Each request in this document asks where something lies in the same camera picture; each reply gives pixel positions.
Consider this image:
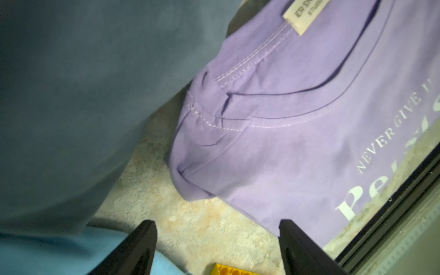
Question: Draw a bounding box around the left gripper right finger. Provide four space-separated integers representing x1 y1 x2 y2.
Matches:
278 220 347 275

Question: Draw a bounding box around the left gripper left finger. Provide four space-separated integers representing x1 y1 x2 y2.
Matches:
89 220 158 275

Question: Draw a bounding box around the light blue t-shirt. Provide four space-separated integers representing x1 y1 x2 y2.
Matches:
1 227 184 275

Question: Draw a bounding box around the purple t-shirt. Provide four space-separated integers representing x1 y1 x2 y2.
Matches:
168 1 440 247

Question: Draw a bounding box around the grey t-shirt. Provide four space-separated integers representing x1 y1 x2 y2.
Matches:
1 1 241 237

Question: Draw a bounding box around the yellow triangular toy block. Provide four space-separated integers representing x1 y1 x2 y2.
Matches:
210 264 259 275

